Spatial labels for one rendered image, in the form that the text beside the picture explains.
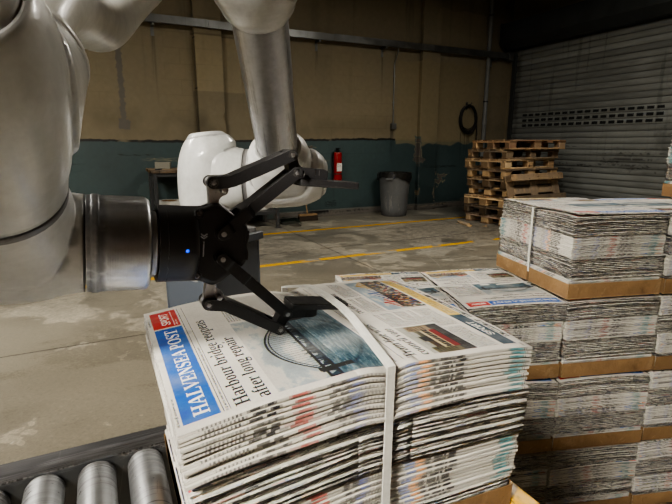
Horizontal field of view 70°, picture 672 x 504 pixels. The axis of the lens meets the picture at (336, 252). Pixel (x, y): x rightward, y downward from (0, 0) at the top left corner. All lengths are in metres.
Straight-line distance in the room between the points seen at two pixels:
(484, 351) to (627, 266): 1.01
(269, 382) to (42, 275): 0.21
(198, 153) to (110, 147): 6.29
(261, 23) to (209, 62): 6.85
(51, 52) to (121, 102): 7.25
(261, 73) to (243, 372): 0.63
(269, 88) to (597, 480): 1.44
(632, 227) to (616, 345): 0.34
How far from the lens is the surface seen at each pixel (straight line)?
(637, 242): 1.51
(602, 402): 1.62
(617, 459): 1.77
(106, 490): 0.77
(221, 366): 0.49
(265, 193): 0.50
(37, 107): 0.33
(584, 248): 1.41
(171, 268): 0.47
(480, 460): 0.61
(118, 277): 0.46
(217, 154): 1.27
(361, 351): 0.50
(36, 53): 0.32
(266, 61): 0.95
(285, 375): 0.46
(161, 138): 7.59
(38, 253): 0.43
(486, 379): 0.56
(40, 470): 0.84
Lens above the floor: 1.24
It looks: 13 degrees down
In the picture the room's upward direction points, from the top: straight up
